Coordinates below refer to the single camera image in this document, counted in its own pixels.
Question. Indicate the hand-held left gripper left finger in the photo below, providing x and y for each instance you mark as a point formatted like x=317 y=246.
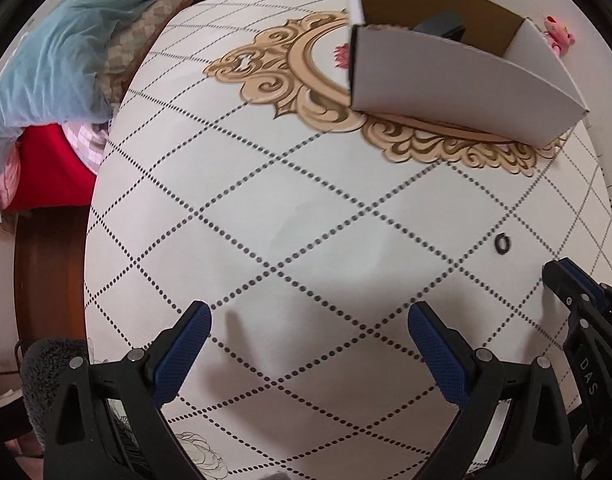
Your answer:
x=181 y=355

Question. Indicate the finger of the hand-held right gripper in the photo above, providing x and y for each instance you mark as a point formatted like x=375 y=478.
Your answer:
x=585 y=277
x=555 y=280

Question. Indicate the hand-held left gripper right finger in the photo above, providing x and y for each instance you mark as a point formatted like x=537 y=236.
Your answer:
x=438 y=355

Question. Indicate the white cardboard box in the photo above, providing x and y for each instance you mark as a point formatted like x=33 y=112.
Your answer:
x=460 y=95

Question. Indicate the black smart band watch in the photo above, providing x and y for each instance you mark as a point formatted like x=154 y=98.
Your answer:
x=443 y=25

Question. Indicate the white diamond pattern tablecloth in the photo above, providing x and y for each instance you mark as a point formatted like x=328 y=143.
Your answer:
x=286 y=210

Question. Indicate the pink checked cloth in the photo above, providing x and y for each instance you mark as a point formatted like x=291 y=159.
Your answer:
x=86 y=145

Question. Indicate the red blanket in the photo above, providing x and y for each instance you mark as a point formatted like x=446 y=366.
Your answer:
x=46 y=160

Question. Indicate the pink plush toy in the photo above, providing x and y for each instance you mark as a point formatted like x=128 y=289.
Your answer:
x=558 y=35

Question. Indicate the beige checkered mattress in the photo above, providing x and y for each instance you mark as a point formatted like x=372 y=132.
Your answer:
x=136 y=45

